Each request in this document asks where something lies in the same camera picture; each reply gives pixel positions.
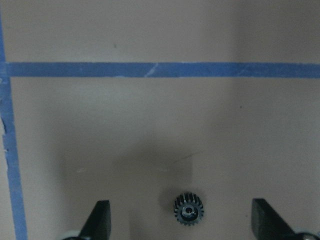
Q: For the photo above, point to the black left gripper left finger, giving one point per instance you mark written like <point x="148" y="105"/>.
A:
<point x="98" y="225"/>

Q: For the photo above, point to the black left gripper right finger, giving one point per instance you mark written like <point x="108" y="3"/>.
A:
<point x="267" y="224"/>

